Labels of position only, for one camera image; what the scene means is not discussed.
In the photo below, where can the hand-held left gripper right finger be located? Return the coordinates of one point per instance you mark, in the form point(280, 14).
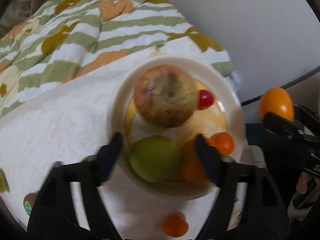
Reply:
point(207, 160)

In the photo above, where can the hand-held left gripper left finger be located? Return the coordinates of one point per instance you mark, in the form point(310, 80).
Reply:
point(110, 155)

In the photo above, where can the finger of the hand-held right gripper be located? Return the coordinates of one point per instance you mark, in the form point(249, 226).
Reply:
point(282, 126)
point(308, 113)

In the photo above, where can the large orange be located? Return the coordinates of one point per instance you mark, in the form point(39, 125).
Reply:
point(190, 165)
point(275, 102)

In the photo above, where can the green apple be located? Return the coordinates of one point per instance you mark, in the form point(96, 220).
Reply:
point(3, 181)
point(155, 158)

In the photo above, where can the red cherry tomato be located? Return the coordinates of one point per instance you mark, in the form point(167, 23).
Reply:
point(205, 98)

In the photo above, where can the large yellow-red apple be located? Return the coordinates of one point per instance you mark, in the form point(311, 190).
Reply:
point(165, 95)

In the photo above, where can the cream bowl with yellow inside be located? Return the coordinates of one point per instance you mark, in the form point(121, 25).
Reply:
point(175, 62)

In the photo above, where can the person's right hand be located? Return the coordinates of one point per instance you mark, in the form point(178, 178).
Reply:
point(303, 182)

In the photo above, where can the white floral table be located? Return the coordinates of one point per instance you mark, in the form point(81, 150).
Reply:
point(62, 130)

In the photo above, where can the brown kiwi with green sticker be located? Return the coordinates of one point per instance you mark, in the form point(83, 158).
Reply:
point(31, 200)

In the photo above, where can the green striped floral blanket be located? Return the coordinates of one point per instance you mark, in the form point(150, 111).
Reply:
point(112, 35)

